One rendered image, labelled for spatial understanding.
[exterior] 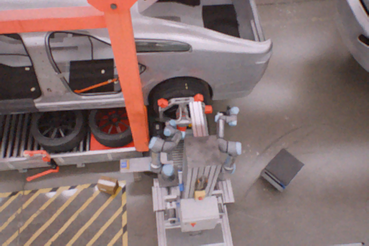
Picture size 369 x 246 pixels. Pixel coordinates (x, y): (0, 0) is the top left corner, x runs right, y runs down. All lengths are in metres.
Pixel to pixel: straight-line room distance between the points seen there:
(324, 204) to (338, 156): 0.74
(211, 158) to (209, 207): 0.81
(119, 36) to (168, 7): 2.47
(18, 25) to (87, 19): 0.45
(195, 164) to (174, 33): 1.47
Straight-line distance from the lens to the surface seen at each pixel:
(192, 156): 2.55
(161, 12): 4.84
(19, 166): 4.90
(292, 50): 6.08
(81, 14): 2.45
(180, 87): 3.87
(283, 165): 4.55
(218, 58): 3.64
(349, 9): 5.20
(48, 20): 2.49
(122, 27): 2.44
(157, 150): 3.27
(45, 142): 4.56
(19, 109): 4.44
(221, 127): 3.43
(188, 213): 3.24
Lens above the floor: 4.38
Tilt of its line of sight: 60 degrees down
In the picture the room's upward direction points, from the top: 3 degrees clockwise
